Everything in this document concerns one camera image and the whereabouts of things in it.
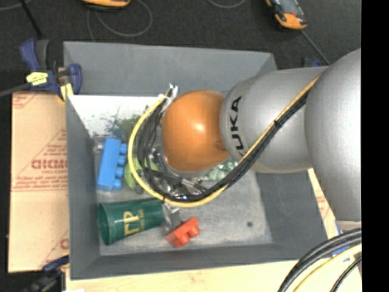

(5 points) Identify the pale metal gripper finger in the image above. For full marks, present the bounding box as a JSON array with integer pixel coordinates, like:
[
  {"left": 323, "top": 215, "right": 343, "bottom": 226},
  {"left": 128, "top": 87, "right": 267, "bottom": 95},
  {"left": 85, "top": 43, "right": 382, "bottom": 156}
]
[{"left": 164, "top": 204, "right": 181, "bottom": 226}]

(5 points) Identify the red toy building block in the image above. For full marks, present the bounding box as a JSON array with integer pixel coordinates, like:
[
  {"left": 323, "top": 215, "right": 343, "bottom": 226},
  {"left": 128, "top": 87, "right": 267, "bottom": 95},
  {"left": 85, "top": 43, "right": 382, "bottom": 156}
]
[{"left": 164, "top": 217, "right": 202, "bottom": 249}]

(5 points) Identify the dark green plastic cup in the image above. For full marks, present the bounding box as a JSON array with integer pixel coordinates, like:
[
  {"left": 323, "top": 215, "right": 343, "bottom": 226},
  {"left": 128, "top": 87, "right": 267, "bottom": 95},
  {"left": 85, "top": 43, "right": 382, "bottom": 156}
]
[{"left": 97, "top": 198, "right": 167, "bottom": 246}]

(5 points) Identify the lime green toy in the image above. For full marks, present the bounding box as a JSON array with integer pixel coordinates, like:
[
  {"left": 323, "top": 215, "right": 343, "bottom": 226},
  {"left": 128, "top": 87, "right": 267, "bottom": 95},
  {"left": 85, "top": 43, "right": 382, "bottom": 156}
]
[{"left": 123, "top": 156, "right": 159, "bottom": 192}]

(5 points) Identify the grey metal bin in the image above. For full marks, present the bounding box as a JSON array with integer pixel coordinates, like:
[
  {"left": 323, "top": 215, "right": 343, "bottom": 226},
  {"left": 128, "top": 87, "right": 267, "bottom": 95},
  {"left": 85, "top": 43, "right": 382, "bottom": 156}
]
[{"left": 63, "top": 40, "right": 336, "bottom": 280}]

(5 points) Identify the blue toy building block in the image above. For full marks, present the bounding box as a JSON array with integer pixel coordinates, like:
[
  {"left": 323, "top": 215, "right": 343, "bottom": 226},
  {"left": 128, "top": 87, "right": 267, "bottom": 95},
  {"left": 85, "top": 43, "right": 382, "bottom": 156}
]
[{"left": 95, "top": 137, "right": 128, "bottom": 192}]

